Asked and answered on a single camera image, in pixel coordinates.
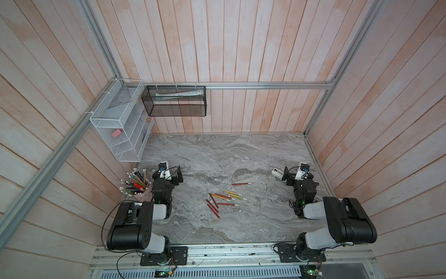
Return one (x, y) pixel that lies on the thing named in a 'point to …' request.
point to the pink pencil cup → (147, 196)
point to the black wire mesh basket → (175, 100)
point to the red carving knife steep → (213, 201)
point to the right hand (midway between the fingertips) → (295, 166)
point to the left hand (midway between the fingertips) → (171, 168)
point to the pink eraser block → (117, 133)
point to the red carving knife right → (226, 204)
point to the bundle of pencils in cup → (136, 183)
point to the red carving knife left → (212, 205)
